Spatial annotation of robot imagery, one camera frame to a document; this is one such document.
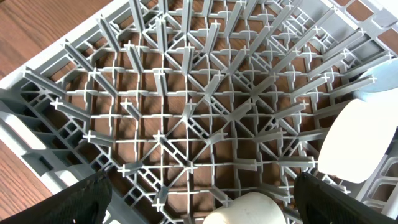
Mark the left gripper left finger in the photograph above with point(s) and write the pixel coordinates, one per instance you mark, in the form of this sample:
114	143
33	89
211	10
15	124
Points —
84	202

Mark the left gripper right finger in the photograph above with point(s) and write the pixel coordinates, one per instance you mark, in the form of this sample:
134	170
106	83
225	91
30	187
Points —
320	203

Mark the white cup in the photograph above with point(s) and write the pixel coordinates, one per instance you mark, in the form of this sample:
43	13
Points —
251	208

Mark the white bowl with rice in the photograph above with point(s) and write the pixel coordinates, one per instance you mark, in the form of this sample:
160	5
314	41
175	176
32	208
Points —
357	140

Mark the grey plastic dish rack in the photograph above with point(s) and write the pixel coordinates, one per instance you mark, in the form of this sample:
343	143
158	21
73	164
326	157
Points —
188	105

